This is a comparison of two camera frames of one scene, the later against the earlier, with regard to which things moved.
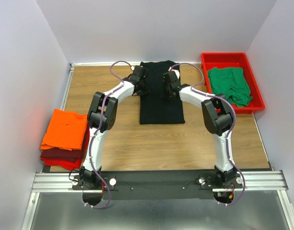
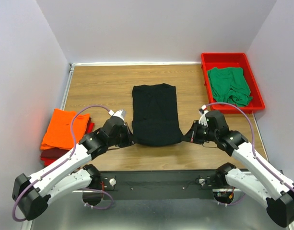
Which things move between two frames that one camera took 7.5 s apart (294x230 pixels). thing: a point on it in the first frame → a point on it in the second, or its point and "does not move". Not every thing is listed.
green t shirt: x=230 y=82 does not move
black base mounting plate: x=156 y=185 does not move
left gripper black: x=143 y=92 → x=130 y=138
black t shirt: x=155 y=108 → x=155 y=118
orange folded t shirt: x=66 y=131 does not move
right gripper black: x=164 y=86 → x=192 y=136
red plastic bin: x=233 y=60 does not move
